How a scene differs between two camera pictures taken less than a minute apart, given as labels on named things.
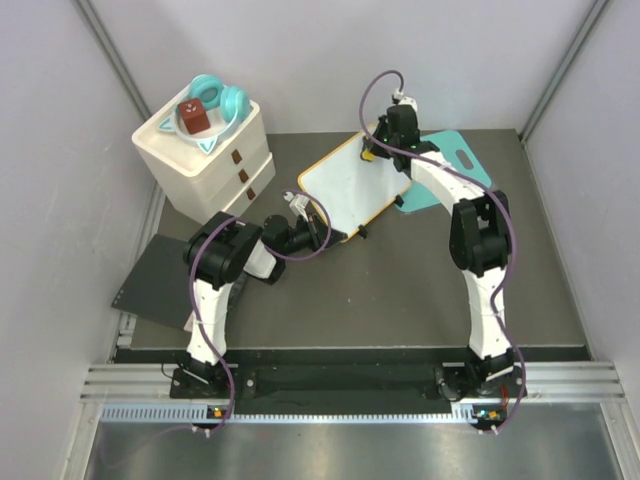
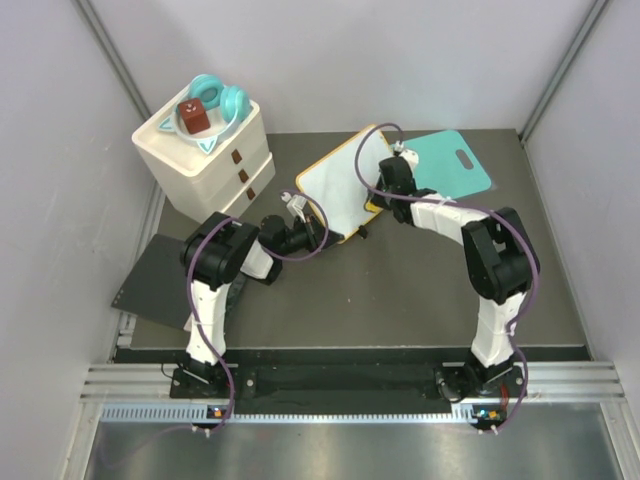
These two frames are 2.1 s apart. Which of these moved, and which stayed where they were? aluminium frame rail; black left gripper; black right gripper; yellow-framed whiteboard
Moved: black right gripper
Stayed: black left gripper; aluminium frame rail; yellow-framed whiteboard
